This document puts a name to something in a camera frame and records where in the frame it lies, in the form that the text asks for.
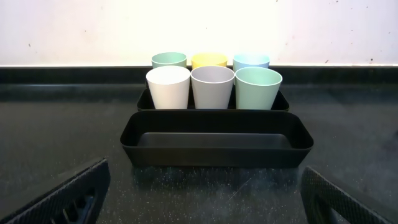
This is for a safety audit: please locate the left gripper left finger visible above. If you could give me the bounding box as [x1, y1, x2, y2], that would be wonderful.
[0, 157, 111, 224]

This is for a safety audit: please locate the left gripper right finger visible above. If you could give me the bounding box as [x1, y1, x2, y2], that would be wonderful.
[300, 166, 398, 224]

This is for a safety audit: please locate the black tray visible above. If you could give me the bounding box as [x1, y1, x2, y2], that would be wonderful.
[136, 81, 290, 112]
[119, 109, 315, 169]

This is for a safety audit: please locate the green cup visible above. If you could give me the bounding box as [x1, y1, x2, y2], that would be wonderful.
[234, 67, 284, 111]
[151, 52, 188, 69]

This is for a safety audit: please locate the white cup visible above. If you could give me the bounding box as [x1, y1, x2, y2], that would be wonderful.
[146, 65, 192, 110]

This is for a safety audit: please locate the grey cup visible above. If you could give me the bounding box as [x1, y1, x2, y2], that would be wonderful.
[190, 65, 236, 110]

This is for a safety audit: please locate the blue cup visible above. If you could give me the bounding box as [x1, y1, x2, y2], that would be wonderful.
[233, 52, 271, 72]

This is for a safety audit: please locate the yellow cup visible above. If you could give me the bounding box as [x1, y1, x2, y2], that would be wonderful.
[191, 52, 228, 70]

